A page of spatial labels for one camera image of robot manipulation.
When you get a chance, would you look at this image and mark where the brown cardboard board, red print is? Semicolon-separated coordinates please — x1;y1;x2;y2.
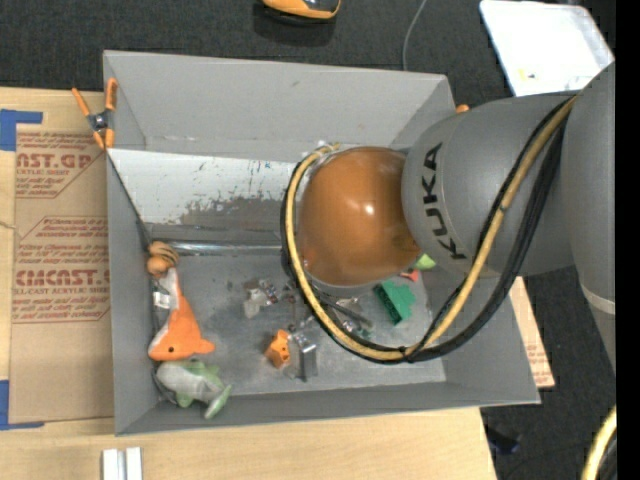
0;86;556;432

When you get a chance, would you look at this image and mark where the small orange toy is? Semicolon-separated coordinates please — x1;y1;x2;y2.
263;329;293;370

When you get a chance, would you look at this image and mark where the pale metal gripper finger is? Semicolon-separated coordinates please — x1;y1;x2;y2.
243;277;282;320
287;331;320;383

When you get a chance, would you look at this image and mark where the grey metal bin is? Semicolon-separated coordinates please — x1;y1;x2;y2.
102;50;542;437

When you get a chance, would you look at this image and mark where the orange striped plush toy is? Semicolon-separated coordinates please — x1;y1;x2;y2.
145;240;180;276

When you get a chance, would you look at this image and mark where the orange and white plush fish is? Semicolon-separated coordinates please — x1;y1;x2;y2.
147;267;217;363

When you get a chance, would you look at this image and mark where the dark green toy block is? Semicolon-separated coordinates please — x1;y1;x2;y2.
373;278;418;326

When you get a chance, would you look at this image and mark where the green and white plush toy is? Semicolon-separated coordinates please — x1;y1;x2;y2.
153;359;233;420

